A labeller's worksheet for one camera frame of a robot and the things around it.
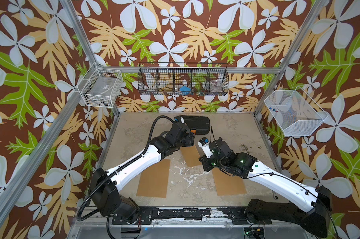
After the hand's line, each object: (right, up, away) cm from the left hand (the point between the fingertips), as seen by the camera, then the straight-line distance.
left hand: (191, 135), depth 78 cm
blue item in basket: (-3, +28, +16) cm, 32 cm away
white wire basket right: (+59, +13, +5) cm, 61 cm away
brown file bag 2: (+21, -29, +7) cm, 36 cm away
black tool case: (+8, +6, +31) cm, 33 cm away
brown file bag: (-22, -28, +8) cm, 36 cm away
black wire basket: (-3, +37, +21) cm, 42 cm away
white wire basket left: (-53, +28, +8) cm, 61 cm away
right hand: (+3, -12, -3) cm, 12 cm away
